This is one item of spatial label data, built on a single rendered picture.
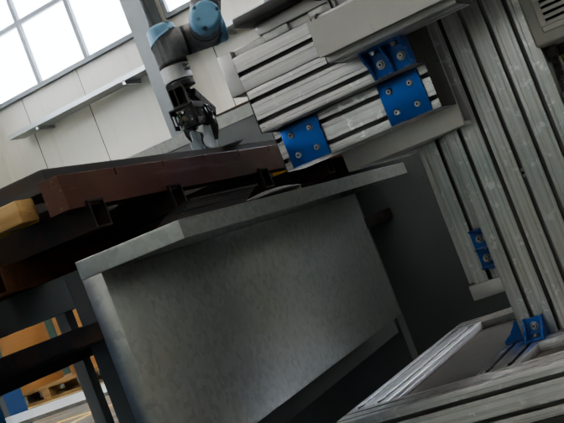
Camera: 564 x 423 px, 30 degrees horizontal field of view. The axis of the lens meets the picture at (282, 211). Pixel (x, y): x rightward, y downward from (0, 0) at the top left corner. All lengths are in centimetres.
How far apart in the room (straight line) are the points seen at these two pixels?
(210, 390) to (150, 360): 17
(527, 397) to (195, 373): 58
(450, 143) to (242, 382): 65
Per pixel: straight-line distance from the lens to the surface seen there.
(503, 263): 219
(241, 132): 337
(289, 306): 224
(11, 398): 736
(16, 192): 184
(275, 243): 229
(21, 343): 1129
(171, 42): 264
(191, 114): 260
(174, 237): 161
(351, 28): 191
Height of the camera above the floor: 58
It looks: 2 degrees up
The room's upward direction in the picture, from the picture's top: 21 degrees counter-clockwise
